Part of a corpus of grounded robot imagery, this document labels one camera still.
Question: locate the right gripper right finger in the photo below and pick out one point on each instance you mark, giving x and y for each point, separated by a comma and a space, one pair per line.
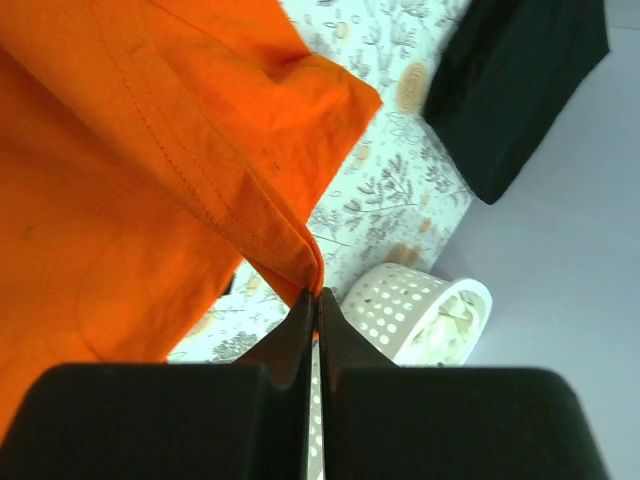
383, 421

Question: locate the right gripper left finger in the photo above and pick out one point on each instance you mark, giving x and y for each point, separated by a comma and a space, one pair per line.
247, 419

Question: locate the orange t shirt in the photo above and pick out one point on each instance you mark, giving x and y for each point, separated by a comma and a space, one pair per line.
147, 148

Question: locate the cream t shirt in basket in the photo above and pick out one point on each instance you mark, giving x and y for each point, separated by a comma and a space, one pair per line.
449, 336

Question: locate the white perforated laundry basket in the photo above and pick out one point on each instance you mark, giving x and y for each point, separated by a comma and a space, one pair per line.
389, 303

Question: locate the floral patterned table mat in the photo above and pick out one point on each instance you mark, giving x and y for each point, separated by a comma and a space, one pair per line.
397, 198

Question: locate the folded black t shirt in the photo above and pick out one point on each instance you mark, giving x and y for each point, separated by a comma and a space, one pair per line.
505, 75

